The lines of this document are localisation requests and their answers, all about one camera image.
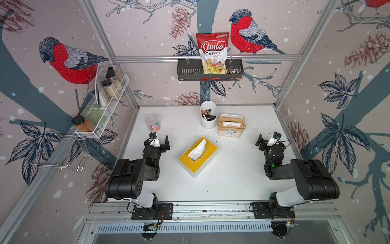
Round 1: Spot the white pen holder cup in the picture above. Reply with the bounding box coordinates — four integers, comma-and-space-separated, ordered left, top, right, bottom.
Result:
200, 101, 218, 129

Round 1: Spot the clear plastic tissue box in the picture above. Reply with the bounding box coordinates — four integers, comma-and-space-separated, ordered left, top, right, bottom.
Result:
217, 113, 245, 138

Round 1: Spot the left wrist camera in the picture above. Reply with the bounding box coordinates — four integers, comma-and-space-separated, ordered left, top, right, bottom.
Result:
148, 132, 160, 147

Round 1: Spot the orange spice jar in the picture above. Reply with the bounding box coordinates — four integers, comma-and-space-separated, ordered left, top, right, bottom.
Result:
72, 115, 95, 132

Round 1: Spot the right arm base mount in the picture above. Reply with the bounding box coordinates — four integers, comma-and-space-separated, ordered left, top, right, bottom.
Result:
249, 198, 295, 220

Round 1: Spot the red Chuba chips bag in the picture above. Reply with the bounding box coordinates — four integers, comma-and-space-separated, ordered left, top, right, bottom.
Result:
196, 32, 229, 74

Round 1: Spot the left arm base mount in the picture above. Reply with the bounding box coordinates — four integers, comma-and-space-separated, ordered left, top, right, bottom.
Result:
131, 199, 173, 221

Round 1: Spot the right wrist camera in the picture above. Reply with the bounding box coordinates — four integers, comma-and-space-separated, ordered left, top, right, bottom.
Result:
267, 131, 281, 147

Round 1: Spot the red marker pen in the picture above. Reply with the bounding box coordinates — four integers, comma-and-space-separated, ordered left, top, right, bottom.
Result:
201, 110, 207, 120

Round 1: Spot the green jar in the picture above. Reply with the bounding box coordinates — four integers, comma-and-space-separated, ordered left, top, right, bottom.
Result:
80, 104, 106, 127

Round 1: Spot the black clip in cup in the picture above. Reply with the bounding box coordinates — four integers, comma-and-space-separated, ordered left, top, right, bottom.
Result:
203, 109, 216, 121

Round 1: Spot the white rectangular bin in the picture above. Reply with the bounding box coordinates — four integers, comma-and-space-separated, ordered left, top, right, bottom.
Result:
179, 137, 218, 178

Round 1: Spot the yellow plastic lid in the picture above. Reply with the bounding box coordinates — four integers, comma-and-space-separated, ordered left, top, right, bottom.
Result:
179, 137, 218, 178

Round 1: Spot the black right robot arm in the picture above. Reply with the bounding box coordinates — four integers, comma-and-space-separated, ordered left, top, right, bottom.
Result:
256, 132, 340, 209

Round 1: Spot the beige spice bottle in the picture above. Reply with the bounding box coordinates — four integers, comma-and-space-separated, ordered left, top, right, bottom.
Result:
106, 67, 123, 91
102, 79, 120, 100

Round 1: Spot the metal wire hook rack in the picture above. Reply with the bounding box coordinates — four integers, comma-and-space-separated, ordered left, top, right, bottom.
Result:
29, 135, 90, 173

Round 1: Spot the clear jar with candies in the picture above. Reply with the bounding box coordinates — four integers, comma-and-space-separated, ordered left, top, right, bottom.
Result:
145, 114, 160, 132

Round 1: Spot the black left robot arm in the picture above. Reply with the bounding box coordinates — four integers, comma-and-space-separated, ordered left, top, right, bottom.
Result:
105, 132, 170, 210

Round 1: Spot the black wire wall basket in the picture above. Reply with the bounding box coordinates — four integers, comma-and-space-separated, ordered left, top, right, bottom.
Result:
177, 59, 244, 81

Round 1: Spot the white wire spice rack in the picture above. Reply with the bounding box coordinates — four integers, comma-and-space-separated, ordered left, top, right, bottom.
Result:
76, 63, 130, 139

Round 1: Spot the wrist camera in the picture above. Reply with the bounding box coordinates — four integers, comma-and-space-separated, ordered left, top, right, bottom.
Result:
267, 131, 281, 147
148, 132, 160, 147

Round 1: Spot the beige spice bottle back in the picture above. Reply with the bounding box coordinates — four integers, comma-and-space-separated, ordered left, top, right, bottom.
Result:
106, 67, 123, 91

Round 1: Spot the bamboo tissue box lid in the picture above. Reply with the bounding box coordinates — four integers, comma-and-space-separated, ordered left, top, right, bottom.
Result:
217, 117, 246, 129

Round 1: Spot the blue white tissue pack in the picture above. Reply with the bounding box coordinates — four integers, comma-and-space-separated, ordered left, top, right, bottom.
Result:
188, 139, 206, 161

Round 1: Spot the beige spice bottle front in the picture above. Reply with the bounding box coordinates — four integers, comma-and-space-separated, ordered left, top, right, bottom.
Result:
102, 79, 120, 100

